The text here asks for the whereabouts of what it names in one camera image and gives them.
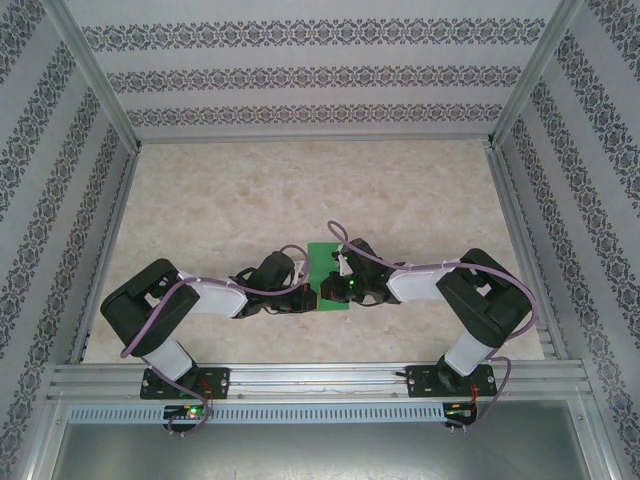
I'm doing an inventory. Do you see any grey sheet metal tray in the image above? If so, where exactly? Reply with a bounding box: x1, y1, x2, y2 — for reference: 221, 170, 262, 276
29, 399, 619, 480

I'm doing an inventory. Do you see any thin aluminium wall rail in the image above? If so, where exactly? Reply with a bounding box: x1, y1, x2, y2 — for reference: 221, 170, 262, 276
134, 133, 496, 146

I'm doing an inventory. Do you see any aluminium table edge rail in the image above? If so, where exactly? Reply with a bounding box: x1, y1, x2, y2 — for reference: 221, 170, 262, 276
67, 148, 144, 364
484, 144, 571, 361

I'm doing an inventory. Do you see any long aluminium mounting rail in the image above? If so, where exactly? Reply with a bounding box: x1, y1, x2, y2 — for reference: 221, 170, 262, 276
47, 363, 594, 402

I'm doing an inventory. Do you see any grey metal table leg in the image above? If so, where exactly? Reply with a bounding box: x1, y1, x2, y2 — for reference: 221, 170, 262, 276
342, 238, 389, 276

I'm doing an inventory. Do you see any aluminium corner post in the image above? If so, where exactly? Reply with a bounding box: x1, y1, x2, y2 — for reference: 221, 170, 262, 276
47, 0, 142, 151
487, 0, 586, 149

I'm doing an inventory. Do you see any grey slotted cable duct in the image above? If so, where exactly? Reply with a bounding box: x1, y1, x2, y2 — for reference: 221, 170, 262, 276
67, 402, 446, 424

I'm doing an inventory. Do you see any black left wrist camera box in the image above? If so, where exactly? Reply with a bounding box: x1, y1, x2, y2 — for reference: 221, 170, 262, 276
257, 252, 296, 292

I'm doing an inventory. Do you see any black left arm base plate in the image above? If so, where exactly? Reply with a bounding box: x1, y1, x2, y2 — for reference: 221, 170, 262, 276
139, 366, 232, 401

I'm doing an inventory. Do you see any green paper sheet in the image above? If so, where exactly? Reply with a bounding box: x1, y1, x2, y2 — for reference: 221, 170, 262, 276
307, 241, 351, 314

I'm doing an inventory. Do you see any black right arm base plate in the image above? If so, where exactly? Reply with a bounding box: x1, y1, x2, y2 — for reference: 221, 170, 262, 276
407, 363, 497, 400

